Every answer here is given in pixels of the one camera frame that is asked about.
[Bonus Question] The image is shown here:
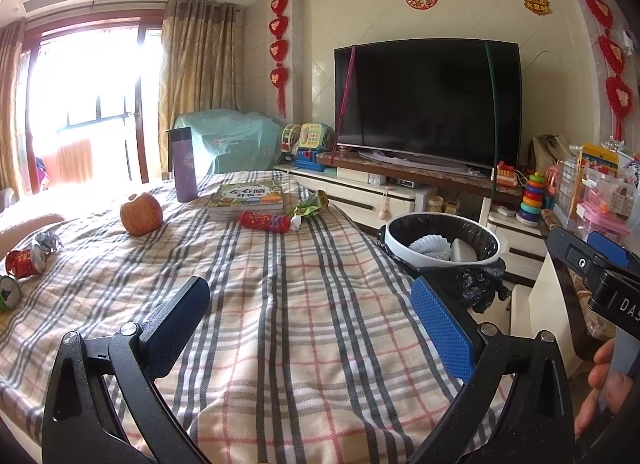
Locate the toy cash register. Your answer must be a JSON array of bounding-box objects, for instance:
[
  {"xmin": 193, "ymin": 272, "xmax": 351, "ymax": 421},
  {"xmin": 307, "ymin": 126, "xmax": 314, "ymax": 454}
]
[{"xmin": 299, "ymin": 123, "xmax": 333, "ymax": 152}]

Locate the pink clear storage box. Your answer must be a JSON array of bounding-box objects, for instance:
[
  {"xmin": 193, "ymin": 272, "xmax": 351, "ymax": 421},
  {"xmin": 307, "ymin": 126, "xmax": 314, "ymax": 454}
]
[{"xmin": 580, "ymin": 171, "xmax": 636, "ymax": 239}]

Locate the red toy telephone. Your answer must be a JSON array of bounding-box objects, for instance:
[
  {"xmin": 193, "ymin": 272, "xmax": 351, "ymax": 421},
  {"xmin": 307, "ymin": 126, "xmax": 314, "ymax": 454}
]
[{"xmin": 492, "ymin": 161, "xmax": 521, "ymax": 189}]

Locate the green cover book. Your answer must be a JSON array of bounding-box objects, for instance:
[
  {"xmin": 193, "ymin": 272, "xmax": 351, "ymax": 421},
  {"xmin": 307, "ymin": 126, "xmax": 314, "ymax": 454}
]
[{"xmin": 207, "ymin": 184, "xmax": 285, "ymax": 222}]

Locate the colourful toy package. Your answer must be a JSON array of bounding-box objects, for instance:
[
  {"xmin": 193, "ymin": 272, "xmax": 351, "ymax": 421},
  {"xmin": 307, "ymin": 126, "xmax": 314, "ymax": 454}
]
[{"xmin": 577, "ymin": 143, "xmax": 621, "ymax": 179}]

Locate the person's right hand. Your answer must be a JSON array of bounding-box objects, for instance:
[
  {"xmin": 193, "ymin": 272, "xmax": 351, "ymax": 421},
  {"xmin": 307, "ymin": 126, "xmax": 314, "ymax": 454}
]
[{"xmin": 574, "ymin": 339, "xmax": 636, "ymax": 437}]

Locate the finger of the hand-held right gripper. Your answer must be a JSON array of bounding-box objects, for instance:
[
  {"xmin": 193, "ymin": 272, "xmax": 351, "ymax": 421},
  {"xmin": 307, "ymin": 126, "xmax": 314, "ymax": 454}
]
[
  {"xmin": 546, "ymin": 227, "xmax": 608, "ymax": 295},
  {"xmin": 587, "ymin": 231, "xmax": 632, "ymax": 269}
]

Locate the white foam block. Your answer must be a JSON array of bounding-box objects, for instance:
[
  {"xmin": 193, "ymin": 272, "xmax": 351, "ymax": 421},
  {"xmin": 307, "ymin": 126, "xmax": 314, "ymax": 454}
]
[{"xmin": 450, "ymin": 238, "xmax": 479, "ymax": 262}]

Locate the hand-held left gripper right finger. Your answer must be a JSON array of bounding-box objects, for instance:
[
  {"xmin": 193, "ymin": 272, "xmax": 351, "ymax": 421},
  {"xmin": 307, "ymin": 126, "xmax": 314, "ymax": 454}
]
[{"xmin": 407, "ymin": 274, "xmax": 576, "ymax": 464}]

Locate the white side cabinet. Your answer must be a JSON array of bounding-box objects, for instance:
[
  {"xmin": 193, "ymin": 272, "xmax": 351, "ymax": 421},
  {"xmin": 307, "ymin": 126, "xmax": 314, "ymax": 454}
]
[{"xmin": 507, "ymin": 254, "xmax": 586, "ymax": 377}]

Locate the rainbow stacking ring toy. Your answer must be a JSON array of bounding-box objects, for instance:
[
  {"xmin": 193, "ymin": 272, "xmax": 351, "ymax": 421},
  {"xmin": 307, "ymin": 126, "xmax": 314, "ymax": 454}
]
[{"xmin": 515, "ymin": 172, "xmax": 548, "ymax": 227}]

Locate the brown framed glass door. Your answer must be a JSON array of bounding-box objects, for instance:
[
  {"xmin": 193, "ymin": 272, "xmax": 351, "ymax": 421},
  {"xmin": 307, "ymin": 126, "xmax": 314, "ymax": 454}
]
[{"xmin": 20, "ymin": 16, "xmax": 168, "ymax": 195}]

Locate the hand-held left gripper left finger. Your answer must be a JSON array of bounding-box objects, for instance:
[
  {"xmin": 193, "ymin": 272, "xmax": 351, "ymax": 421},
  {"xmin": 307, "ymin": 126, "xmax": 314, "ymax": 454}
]
[{"xmin": 41, "ymin": 275, "xmax": 212, "ymax": 464}]

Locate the silver foil wrapper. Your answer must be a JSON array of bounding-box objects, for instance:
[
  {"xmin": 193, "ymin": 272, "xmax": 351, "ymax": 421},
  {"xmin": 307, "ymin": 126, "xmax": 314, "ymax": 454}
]
[{"xmin": 31, "ymin": 234, "xmax": 63, "ymax": 259}]

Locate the green crushed can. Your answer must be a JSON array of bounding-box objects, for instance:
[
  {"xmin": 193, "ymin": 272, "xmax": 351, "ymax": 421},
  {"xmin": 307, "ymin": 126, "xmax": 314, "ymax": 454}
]
[{"xmin": 0, "ymin": 275, "xmax": 23, "ymax": 313}]

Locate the purple bottle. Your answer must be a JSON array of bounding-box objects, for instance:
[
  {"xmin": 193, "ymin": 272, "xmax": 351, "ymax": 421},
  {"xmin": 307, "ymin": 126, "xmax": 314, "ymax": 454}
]
[{"xmin": 166, "ymin": 127, "xmax": 199, "ymax": 203}]

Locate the red tube package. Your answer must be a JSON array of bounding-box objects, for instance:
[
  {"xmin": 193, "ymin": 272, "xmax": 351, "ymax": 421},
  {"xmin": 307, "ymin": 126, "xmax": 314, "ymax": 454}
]
[{"xmin": 240, "ymin": 210, "xmax": 292, "ymax": 233}]

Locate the beige bag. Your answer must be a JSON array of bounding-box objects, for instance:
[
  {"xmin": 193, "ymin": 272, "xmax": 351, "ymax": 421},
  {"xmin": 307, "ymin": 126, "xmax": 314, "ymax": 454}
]
[{"xmin": 530, "ymin": 135, "xmax": 571, "ymax": 179}]

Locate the beige sofa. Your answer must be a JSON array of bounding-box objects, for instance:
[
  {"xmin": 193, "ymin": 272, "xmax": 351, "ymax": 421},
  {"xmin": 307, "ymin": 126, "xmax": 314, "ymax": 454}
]
[{"xmin": 0, "ymin": 189, "xmax": 66, "ymax": 245}]

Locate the blue toy truck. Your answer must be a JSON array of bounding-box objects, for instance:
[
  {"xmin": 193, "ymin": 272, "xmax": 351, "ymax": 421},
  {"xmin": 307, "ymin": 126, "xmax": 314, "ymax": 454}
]
[{"xmin": 294, "ymin": 150, "xmax": 321, "ymax": 172}]

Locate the black television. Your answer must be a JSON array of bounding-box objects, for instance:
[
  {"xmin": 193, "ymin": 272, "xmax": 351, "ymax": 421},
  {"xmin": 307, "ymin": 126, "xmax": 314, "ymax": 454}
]
[{"xmin": 334, "ymin": 40, "xmax": 522, "ymax": 171}]

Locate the green snack wrapper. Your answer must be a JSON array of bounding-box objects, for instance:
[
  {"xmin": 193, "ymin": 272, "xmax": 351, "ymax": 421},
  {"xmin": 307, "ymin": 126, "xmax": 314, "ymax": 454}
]
[{"xmin": 292, "ymin": 190, "xmax": 328, "ymax": 219}]

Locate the pink cord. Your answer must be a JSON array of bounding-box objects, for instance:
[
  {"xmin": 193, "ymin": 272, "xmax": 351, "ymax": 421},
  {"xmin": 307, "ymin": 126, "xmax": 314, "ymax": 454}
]
[{"xmin": 332, "ymin": 44, "xmax": 357, "ymax": 165}]

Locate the red heart decoration string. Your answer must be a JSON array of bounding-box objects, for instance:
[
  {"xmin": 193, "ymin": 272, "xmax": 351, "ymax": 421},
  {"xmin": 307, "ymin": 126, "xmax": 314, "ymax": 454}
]
[
  {"xmin": 570, "ymin": 0, "xmax": 633, "ymax": 142},
  {"xmin": 269, "ymin": 0, "xmax": 291, "ymax": 119}
]

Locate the teal floral covered cabinet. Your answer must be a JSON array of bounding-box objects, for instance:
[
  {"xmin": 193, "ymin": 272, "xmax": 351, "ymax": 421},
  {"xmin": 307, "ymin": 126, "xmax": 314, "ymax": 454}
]
[{"xmin": 172, "ymin": 108, "xmax": 283, "ymax": 175}]

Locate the apple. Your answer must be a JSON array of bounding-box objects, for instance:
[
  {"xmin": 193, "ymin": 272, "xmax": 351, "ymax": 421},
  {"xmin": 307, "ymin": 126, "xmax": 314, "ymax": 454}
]
[{"xmin": 120, "ymin": 192, "xmax": 163, "ymax": 235}]

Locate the red crushed can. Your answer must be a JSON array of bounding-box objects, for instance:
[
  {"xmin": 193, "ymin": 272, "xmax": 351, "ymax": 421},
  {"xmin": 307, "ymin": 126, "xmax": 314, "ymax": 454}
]
[{"xmin": 6, "ymin": 248, "xmax": 47, "ymax": 279}]

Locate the round bin with black bag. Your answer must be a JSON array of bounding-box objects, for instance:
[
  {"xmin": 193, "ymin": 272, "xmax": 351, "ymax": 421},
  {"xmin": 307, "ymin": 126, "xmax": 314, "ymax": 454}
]
[{"xmin": 377, "ymin": 211, "xmax": 511, "ymax": 315}]

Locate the white pleated paper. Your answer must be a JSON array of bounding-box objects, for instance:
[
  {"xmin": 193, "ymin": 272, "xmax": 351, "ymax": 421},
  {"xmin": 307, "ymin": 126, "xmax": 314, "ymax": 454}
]
[{"xmin": 408, "ymin": 235, "xmax": 452, "ymax": 259}]

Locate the orange hanging cloth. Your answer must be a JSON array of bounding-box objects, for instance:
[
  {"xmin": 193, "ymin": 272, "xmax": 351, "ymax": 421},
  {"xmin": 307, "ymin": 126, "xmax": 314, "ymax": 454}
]
[{"xmin": 55, "ymin": 139, "xmax": 96, "ymax": 185}]

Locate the white brown TV cabinet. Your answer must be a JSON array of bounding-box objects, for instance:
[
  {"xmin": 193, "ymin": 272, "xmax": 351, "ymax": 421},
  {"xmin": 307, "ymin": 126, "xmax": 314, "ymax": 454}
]
[{"xmin": 274, "ymin": 151, "xmax": 551, "ymax": 289}]

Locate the beige curtain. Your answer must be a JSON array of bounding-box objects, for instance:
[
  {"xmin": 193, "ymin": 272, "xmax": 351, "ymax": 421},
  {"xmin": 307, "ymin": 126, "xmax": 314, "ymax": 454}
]
[
  {"xmin": 159, "ymin": 0, "xmax": 241, "ymax": 179},
  {"xmin": 0, "ymin": 21, "xmax": 26, "ymax": 199}
]

